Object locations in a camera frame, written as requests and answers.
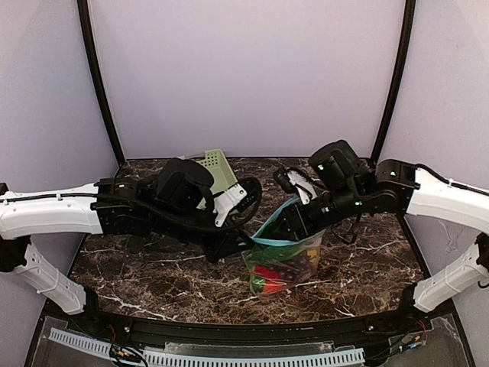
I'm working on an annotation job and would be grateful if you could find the green bok choy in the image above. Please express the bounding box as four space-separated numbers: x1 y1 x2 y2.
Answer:
243 245 304 263

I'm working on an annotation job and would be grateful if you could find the yellow lemon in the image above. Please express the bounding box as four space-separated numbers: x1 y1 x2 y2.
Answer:
306 248 320 268

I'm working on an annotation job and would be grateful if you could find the clear zip top bag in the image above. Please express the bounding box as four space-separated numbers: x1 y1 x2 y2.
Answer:
242 196 324 296

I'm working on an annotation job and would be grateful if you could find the orange red chili pepper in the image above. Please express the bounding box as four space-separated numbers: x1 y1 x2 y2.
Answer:
250 265 291 295

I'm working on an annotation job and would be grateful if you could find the dark red grapes bunch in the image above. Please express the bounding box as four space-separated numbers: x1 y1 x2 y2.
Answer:
278 255 312 281

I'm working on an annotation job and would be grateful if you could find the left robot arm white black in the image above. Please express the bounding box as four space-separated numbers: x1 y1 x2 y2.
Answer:
1 158 262 317

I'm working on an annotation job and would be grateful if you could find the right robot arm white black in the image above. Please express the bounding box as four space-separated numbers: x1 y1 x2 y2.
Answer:
255 140 488 313

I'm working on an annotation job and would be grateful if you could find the beige plastic basket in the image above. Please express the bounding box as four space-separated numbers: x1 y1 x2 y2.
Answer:
180 149 238 194

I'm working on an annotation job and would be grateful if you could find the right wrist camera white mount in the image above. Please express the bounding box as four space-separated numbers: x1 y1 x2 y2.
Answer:
273 167 325 205

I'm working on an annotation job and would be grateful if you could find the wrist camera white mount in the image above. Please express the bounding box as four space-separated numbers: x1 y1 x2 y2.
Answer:
273 167 325 205
213 177 262 228

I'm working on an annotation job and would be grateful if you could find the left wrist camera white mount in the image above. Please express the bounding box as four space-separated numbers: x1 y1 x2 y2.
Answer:
213 177 262 228

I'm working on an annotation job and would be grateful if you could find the black curved front rail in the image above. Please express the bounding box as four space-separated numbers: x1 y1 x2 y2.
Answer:
68 311 424 349

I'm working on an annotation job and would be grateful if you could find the white slotted cable duct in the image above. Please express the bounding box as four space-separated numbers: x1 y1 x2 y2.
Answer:
48 327 365 366

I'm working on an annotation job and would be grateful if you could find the right black frame post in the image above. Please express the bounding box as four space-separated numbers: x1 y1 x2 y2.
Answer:
370 0 416 164

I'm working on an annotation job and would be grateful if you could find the black frame post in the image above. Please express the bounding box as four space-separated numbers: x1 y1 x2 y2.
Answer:
76 0 126 167
370 0 416 164

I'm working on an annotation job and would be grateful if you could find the left black frame post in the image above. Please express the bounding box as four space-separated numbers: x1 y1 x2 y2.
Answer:
76 0 126 167

